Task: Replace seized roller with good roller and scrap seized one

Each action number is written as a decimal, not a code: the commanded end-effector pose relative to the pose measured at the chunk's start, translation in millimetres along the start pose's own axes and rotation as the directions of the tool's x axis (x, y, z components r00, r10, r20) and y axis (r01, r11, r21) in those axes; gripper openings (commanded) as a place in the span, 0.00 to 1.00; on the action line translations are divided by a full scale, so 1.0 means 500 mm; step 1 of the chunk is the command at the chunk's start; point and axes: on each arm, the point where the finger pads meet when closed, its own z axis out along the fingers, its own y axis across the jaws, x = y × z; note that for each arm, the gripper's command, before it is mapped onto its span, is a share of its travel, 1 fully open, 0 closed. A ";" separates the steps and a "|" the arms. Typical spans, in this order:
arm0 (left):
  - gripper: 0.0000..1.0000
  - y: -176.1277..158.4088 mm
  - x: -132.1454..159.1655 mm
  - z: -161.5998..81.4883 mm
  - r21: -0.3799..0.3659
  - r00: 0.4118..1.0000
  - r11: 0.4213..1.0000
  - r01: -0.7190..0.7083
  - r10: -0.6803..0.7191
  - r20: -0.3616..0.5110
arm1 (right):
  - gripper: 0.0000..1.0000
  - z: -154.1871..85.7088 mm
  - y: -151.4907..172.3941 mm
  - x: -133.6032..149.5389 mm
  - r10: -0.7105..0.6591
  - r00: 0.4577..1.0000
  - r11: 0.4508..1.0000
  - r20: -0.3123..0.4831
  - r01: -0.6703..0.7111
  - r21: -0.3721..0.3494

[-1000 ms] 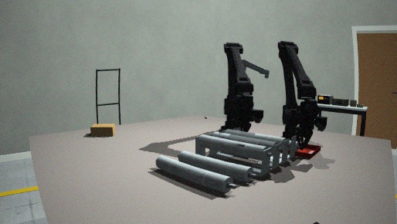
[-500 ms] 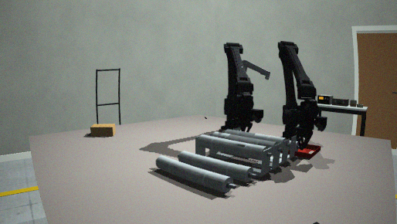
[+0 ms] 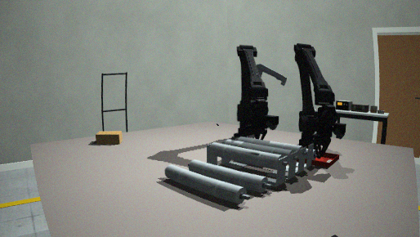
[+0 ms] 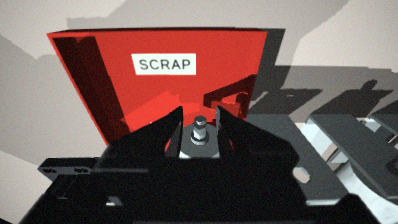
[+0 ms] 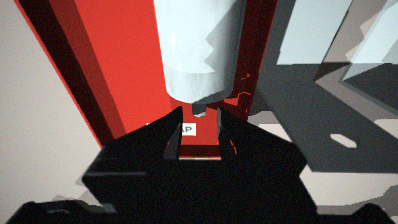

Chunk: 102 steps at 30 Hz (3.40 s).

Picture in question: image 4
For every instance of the red scrap tray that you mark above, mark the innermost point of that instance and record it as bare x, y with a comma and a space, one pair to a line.
127, 82

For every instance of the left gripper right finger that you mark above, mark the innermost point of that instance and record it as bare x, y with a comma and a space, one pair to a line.
249, 140

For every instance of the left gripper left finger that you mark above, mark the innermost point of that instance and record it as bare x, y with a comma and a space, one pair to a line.
152, 138

